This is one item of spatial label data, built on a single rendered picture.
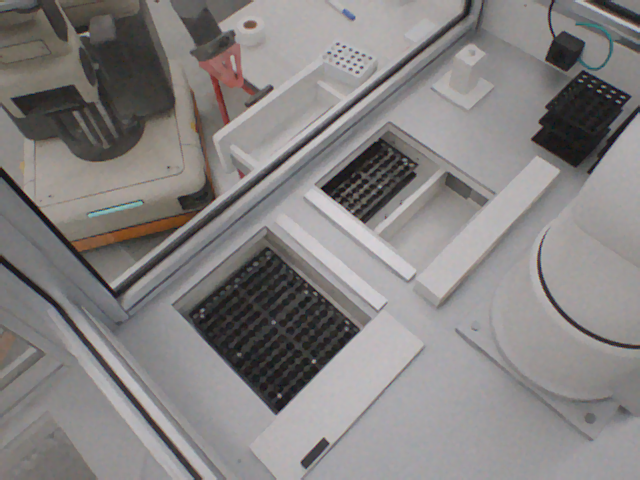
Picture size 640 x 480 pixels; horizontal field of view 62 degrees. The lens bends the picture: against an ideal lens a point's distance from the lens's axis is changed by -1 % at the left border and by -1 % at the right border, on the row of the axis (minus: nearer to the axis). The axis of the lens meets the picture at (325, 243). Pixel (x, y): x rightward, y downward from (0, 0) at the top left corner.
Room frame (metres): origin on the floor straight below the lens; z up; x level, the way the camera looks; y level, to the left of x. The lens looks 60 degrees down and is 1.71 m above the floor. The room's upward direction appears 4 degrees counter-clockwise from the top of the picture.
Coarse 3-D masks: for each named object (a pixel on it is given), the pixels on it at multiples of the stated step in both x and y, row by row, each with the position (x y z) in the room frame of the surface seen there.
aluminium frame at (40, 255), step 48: (480, 0) 0.91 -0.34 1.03; (576, 0) 0.80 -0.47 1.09; (432, 48) 0.82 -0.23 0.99; (384, 96) 0.72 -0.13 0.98; (336, 144) 0.63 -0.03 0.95; (0, 192) 0.32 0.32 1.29; (240, 192) 0.51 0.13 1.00; (0, 240) 0.30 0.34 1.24; (48, 240) 0.32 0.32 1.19; (192, 240) 0.43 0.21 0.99; (48, 288) 0.30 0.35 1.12; (96, 288) 0.32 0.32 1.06; (144, 288) 0.36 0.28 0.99; (96, 336) 0.24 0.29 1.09; (144, 384) 0.19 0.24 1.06
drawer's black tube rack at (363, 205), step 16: (368, 160) 0.63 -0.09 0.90; (384, 160) 0.63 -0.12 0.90; (400, 160) 0.63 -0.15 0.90; (336, 176) 0.60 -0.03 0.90; (352, 176) 0.60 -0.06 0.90; (368, 176) 0.59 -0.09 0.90; (384, 176) 0.62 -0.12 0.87; (400, 176) 0.59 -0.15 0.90; (336, 192) 0.56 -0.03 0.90; (352, 192) 0.58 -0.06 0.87; (368, 192) 0.58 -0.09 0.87; (384, 192) 0.56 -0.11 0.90; (352, 208) 0.54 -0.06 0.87; (368, 208) 0.52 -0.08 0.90
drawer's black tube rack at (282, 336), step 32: (256, 288) 0.40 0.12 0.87; (288, 288) 0.38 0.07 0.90; (224, 320) 0.34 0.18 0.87; (256, 320) 0.33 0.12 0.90; (288, 320) 0.33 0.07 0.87; (320, 320) 0.33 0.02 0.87; (224, 352) 0.28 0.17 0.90; (256, 352) 0.28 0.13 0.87; (288, 352) 0.27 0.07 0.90; (320, 352) 0.26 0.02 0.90; (256, 384) 0.22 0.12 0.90; (288, 384) 0.22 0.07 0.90
